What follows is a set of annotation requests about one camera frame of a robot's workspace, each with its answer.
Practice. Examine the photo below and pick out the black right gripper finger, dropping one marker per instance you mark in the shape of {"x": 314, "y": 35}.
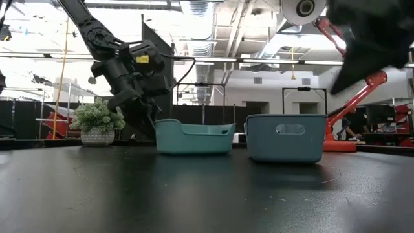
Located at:
{"x": 365, "y": 64}

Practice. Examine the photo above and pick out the black curved object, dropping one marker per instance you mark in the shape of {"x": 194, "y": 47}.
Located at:
{"x": 8, "y": 132}

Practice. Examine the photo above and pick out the black monitor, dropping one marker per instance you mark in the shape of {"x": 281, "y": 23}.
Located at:
{"x": 383, "y": 114}

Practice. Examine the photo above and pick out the black partition panel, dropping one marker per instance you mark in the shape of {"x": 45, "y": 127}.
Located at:
{"x": 169, "y": 106}

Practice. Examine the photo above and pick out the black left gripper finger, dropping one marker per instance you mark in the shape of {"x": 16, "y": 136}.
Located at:
{"x": 156, "y": 110}
{"x": 139, "y": 119}

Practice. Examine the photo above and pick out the person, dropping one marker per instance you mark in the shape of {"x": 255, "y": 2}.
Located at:
{"x": 355, "y": 123}

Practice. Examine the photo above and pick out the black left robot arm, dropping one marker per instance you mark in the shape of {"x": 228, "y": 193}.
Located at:
{"x": 97, "y": 37}

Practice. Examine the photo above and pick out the teal plastic bin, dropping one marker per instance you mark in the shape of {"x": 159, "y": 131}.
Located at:
{"x": 194, "y": 142}

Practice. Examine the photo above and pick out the red plastic storage bin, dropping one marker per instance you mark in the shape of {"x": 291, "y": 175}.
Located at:
{"x": 59, "y": 124}

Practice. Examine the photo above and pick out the small black round object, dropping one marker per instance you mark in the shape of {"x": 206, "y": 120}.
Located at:
{"x": 92, "y": 80}

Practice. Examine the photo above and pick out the red desk lamp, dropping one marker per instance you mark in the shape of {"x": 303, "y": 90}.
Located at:
{"x": 339, "y": 146}

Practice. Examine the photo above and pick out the green potted plant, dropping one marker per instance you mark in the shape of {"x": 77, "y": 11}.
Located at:
{"x": 93, "y": 119}

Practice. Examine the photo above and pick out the metal shelf rack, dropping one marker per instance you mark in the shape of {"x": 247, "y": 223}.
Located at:
{"x": 68, "y": 103}

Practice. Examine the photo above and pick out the blue plastic bin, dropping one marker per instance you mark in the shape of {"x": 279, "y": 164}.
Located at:
{"x": 268, "y": 149}

